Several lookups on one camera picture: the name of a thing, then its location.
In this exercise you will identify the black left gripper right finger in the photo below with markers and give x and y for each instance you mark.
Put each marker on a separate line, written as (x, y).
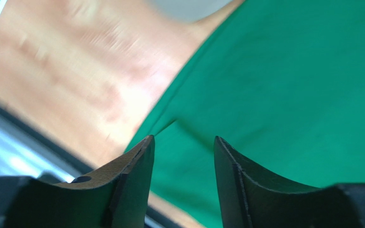
(252, 196)

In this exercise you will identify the green t-shirt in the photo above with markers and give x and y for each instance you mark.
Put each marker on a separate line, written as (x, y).
(282, 81)

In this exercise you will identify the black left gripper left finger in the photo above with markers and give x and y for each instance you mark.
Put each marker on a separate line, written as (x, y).
(112, 196)

